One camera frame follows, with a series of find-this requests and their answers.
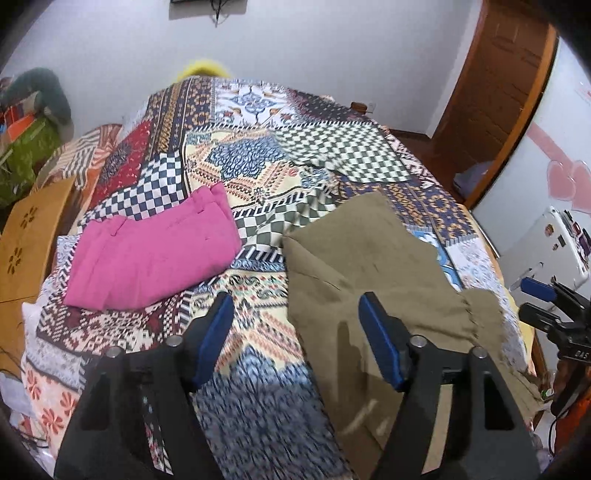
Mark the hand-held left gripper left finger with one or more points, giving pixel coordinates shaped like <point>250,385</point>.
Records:
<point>214,327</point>

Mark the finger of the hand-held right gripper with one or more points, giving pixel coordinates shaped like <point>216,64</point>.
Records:
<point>540,316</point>
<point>538,289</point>

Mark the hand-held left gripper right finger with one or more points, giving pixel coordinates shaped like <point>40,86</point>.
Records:
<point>381,337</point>

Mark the olive green pants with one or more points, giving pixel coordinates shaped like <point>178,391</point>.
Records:
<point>369,240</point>

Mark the person's right forearm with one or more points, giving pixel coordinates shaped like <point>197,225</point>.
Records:
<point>577,424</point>

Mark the folded pink pants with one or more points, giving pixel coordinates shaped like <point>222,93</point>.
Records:
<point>147,258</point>

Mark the white sticker-covered case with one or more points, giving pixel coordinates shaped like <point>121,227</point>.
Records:
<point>540,249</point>

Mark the pale purple cloth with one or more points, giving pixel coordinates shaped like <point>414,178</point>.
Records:
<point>472,181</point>

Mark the patchwork printed blanket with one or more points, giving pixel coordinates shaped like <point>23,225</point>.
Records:
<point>258,166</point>

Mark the orange striped cloth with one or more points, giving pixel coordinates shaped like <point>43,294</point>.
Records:
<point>78,152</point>

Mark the brown wooden door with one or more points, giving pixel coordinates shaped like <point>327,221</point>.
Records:
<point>498,69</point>

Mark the green fabric bag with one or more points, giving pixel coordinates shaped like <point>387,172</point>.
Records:
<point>23,157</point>

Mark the yellow curved object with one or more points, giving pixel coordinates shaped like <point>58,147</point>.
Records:
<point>203,69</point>

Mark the grey long pillow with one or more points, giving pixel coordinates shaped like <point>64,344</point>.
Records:
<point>46,90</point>

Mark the white wall socket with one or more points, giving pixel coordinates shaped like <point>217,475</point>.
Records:
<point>371,108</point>

